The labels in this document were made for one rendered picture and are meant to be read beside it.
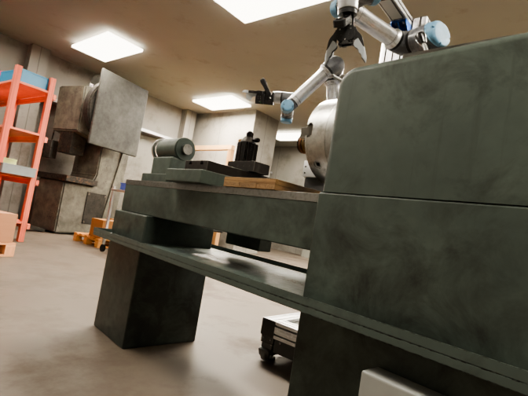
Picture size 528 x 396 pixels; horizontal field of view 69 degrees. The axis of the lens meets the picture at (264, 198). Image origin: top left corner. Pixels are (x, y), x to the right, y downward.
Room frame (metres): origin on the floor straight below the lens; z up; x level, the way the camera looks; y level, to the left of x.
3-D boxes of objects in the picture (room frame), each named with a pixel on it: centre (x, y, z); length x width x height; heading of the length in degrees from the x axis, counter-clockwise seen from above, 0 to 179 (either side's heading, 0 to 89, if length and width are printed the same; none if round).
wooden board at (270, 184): (1.61, -0.06, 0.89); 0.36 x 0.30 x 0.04; 133
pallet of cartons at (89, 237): (6.23, 2.19, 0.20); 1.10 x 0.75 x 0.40; 140
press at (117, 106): (6.97, 3.34, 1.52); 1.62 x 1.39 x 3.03; 140
